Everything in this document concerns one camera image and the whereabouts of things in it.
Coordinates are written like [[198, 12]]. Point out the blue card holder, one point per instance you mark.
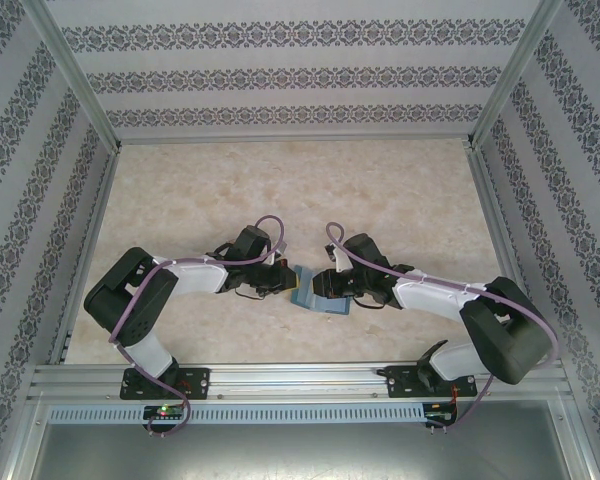
[[305, 295]]

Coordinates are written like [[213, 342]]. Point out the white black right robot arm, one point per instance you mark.
[[430, 300]]

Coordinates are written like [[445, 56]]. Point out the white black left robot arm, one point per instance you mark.
[[195, 277]]

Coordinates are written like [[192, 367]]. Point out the grey metal sheet panel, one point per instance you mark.
[[300, 455]]

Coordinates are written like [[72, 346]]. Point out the small circuit board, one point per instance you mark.
[[437, 416]]

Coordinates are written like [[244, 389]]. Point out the circuit board with green light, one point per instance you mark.
[[162, 412]]

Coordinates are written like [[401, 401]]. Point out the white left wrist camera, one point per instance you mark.
[[271, 258]]

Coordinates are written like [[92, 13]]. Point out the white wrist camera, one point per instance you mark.
[[338, 262], [271, 258]]

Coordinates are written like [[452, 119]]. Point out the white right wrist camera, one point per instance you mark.
[[338, 262]]

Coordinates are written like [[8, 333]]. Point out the aluminium mounting rail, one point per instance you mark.
[[300, 382]]

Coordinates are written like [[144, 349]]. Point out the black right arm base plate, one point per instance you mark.
[[400, 382]]

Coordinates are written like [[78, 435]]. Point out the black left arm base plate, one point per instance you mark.
[[200, 382]]

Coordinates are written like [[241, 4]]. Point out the aluminium table side rail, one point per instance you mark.
[[502, 250], [89, 250]]

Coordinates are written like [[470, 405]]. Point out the aluminium corner frame post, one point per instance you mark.
[[510, 75], [75, 75]]

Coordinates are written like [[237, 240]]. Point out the aluminium front frame upright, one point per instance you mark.
[[22, 440], [580, 440]]

